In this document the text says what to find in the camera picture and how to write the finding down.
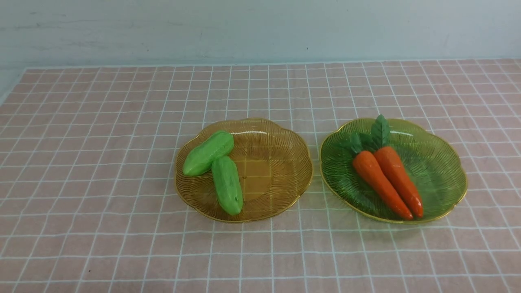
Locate green toy cucumber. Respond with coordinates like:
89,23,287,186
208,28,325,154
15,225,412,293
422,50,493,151
211,156,243,216
183,131,234,177

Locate orange toy carrot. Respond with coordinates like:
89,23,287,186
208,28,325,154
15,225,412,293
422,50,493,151
362,114,424,220
348,132,413,220

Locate amber ribbed plastic plate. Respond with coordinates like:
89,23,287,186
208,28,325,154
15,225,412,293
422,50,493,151
175,118,314,223

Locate green ribbed plastic plate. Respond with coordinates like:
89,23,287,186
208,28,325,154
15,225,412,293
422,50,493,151
320,118,468,225

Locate pink checkered tablecloth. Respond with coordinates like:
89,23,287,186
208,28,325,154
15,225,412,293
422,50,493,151
0,59,520,293

